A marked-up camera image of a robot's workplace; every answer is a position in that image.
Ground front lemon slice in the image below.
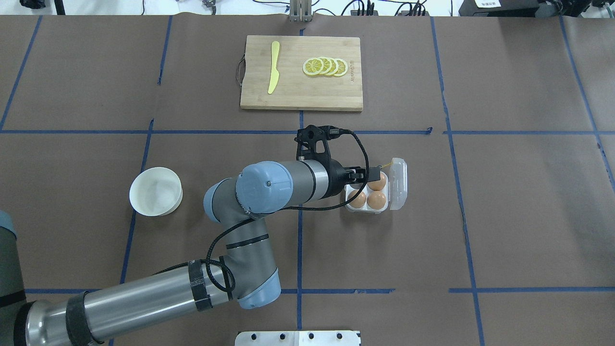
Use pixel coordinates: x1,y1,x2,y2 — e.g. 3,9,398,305
302,58,325,76

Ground brown egg lower right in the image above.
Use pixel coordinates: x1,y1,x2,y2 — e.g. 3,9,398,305
367,191,387,210

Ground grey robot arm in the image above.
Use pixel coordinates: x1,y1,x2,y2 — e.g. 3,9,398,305
1,160,380,346

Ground yellow plastic knife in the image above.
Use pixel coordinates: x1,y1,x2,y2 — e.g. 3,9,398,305
267,41,281,95

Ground black camera cable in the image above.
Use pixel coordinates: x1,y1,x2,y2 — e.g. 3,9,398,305
154,129,370,293

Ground brown egg from bowl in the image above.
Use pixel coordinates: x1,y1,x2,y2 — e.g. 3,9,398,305
347,190,367,210

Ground white bowl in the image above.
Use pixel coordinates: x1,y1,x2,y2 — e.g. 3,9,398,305
129,167,183,217

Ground grey metal camera post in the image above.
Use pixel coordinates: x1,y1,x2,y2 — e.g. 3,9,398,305
288,0,314,23

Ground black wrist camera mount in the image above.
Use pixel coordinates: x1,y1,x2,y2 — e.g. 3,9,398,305
294,125,342,165

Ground black device with label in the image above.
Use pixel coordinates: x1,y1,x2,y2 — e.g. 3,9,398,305
458,0,540,17

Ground back lemon slice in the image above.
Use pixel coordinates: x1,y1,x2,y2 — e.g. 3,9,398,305
333,58,348,77

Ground white metal base plate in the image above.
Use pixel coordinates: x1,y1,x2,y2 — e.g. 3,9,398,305
234,330,362,346

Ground clear plastic egg box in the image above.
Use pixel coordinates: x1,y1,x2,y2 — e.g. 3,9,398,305
345,157,408,214

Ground wooden cutting board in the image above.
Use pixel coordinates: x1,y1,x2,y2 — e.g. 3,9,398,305
240,35,363,112

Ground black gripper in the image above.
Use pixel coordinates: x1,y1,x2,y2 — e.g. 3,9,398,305
327,161,381,197

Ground lemon slice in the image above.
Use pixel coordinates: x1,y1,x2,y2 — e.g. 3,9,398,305
318,56,332,75
302,58,325,76
333,58,348,77
323,58,337,76

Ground brown egg upper right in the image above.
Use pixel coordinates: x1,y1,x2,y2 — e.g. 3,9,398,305
368,172,387,191

